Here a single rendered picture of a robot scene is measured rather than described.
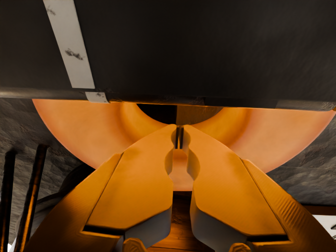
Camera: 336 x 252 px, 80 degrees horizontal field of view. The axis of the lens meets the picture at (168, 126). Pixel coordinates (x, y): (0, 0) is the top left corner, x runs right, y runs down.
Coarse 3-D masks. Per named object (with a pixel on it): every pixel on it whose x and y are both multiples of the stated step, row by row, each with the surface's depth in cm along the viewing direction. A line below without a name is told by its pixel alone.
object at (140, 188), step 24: (144, 144) 10; (168, 144) 10; (120, 168) 9; (144, 168) 9; (168, 168) 10; (120, 192) 7; (144, 192) 8; (168, 192) 8; (96, 216) 7; (120, 216) 7; (144, 216) 7; (168, 216) 7; (144, 240) 7
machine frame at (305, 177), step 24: (0, 120) 21; (24, 120) 20; (168, 120) 29; (192, 120) 20; (0, 144) 23; (24, 144) 23; (48, 144) 23; (312, 144) 21; (0, 168) 36; (24, 168) 36; (48, 168) 36; (72, 168) 35; (288, 168) 33; (312, 168) 33; (24, 192) 42; (48, 192) 41; (288, 192) 38; (312, 192) 38
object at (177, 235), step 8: (176, 200) 23; (184, 200) 23; (48, 208) 26; (176, 208) 22; (184, 208) 23; (40, 216) 25; (176, 216) 22; (184, 216) 22; (32, 224) 25; (176, 224) 21; (184, 224) 21; (32, 232) 24; (176, 232) 21; (184, 232) 21; (160, 240) 20; (168, 240) 20; (176, 240) 20; (184, 240) 20; (192, 240) 20; (152, 248) 18; (160, 248) 18; (168, 248) 19; (176, 248) 19; (184, 248) 20; (192, 248) 20; (200, 248) 20; (208, 248) 20
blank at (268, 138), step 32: (64, 128) 11; (96, 128) 11; (128, 128) 12; (160, 128) 15; (224, 128) 13; (256, 128) 11; (288, 128) 11; (320, 128) 11; (96, 160) 14; (256, 160) 13
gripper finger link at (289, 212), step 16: (256, 176) 9; (272, 192) 8; (272, 208) 7; (288, 208) 7; (304, 208) 7; (288, 224) 7; (304, 224) 7; (320, 224) 7; (256, 240) 6; (272, 240) 6; (288, 240) 6; (304, 240) 6; (320, 240) 6
